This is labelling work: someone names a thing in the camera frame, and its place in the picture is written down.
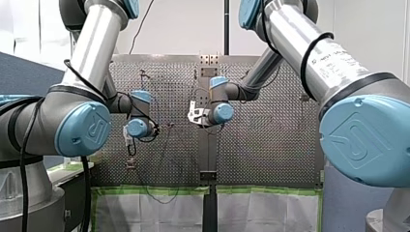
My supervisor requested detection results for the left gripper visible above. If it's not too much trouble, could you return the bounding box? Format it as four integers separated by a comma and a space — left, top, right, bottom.
127, 140, 138, 159

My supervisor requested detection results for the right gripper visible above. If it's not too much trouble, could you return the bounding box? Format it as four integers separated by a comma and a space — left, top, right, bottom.
201, 109, 212, 128

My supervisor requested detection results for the black panel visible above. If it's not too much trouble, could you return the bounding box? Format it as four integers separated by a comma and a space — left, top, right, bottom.
59, 174, 95, 232

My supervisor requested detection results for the black pole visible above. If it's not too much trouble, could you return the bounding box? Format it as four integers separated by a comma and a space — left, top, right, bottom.
223, 0, 231, 56

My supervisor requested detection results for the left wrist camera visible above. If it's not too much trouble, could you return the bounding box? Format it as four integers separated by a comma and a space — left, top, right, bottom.
122, 125, 134, 148

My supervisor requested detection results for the black cable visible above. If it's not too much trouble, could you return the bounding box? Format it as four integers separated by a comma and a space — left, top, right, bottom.
299, 31, 336, 102
78, 155, 93, 232
7, 59, 109, 232

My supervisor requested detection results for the thin black wire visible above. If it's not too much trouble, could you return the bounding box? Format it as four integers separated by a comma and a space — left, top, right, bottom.
128, 0, 156, 55

